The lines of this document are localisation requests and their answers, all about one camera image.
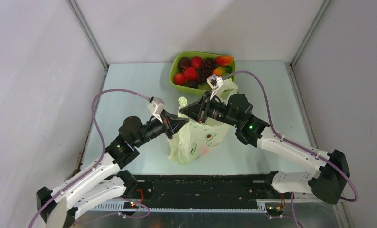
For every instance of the red fake fruit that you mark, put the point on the red fake fruit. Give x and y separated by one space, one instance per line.
190 74
196 62

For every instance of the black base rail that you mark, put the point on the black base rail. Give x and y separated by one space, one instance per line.
231 192

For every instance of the red fake fruit top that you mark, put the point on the red fake fruit top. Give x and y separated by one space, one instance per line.
196 62

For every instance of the yellow green fake mango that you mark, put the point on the yellow green fake mango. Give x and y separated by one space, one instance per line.
221 70

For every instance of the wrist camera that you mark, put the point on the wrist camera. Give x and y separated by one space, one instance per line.
156 107
215 82

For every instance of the orange red fake mango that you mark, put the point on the orange red fake mango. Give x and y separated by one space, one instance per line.
224 60

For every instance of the fake strawberry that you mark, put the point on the fake strawberry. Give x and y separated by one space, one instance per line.
179 79

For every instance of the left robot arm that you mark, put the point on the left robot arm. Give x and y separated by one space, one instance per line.
105 178

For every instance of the red fake fruit middle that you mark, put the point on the red fake fruit middle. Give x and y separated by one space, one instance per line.
190 74

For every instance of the fake grape bunch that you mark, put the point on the fake grape bunch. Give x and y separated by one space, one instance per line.
206 70

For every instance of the dark red fake plum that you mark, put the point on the dark red fake plum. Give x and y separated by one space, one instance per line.
184 63

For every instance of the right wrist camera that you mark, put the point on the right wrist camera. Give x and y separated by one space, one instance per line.
215 82

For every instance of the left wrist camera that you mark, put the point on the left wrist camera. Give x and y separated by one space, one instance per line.
156 107

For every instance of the pale green plastic bag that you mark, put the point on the pale green plastic bag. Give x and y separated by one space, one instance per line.
195 140

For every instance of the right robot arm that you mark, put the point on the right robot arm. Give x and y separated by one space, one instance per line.
325 173

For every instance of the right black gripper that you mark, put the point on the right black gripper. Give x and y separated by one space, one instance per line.
199 110

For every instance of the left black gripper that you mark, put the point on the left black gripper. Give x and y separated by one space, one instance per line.
171 124

